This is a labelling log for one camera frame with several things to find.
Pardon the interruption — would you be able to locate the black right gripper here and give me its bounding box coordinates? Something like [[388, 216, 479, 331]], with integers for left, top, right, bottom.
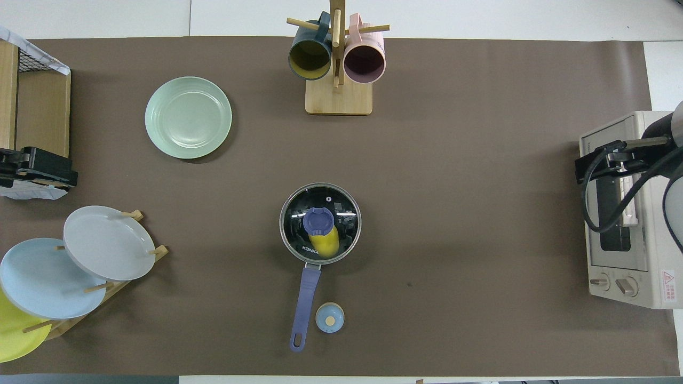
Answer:
[[575, 138, 668, 185]]

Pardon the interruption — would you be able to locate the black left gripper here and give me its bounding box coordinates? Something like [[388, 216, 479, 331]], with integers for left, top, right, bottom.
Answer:
[[0, 147, 78, 189]]

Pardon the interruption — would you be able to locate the glass lid with blue knob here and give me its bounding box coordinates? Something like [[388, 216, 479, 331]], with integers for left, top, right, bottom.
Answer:
[[279, 183, 362, 266]]

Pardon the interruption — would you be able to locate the yellow potato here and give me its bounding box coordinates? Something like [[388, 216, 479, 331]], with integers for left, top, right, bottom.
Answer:
[[309, 224, 340, 259]]

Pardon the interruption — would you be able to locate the grey plate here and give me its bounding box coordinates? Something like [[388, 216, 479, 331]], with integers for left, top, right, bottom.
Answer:
[[63, 205, 157, 282]]

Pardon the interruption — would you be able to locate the light blue plate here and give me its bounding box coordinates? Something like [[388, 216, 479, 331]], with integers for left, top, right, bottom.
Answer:
[[0, 237, 107, 320]]

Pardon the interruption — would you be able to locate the pale green plate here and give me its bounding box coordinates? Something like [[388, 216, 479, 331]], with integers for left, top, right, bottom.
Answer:
[[145, 76, 233, 160]]

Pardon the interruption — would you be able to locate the wooden plate rack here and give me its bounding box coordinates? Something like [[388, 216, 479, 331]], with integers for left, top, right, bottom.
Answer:
[[22, 210, 169, 341]]

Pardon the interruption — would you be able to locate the yellow plate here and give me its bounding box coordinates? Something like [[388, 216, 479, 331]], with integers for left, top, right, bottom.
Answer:
[[0, 288, 52, 363]]

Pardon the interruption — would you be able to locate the white crumpled cloth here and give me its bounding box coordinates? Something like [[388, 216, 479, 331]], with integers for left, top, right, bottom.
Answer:
[[0, 27, 71, 76], [0, 181, 69, 201]]

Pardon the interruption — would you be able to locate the wooden shelf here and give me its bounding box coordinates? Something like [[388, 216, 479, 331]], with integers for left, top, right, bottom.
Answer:
[[0, 40, 72, 188]]

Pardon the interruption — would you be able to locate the beige toaster oven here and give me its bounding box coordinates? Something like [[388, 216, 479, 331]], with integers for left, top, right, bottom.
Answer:
[[579, 111, 683, 309]]

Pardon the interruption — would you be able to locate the brown table mat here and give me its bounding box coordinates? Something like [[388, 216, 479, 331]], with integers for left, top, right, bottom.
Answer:
[[0, 36, 679, 377]]

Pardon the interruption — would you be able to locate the pink ribbed mug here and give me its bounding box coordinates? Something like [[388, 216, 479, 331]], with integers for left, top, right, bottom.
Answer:
[[343, 13, 386, 84]]

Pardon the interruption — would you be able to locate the wooden mug tree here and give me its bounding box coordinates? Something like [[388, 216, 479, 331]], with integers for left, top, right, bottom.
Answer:
[[287, 0, 390, 116]]

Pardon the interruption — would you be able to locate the dark teal mug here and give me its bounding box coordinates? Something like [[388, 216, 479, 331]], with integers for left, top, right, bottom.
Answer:
[[288, 12, 333, 81]]

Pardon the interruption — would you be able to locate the small round blue timer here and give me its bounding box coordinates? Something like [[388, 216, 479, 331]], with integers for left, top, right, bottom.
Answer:
[[315, 302, 345, 334]]

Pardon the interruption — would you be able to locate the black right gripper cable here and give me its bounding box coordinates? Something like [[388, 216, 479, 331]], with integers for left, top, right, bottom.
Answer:
[[581, 147, 683, 235]]

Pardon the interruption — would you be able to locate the black wire basket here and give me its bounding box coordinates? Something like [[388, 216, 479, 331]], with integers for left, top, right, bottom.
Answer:
[[18, 43, 60, 74]]

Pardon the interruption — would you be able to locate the black pot with purple handle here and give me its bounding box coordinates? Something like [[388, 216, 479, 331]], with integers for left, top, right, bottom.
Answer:
[[279, 183, 362, 353]]

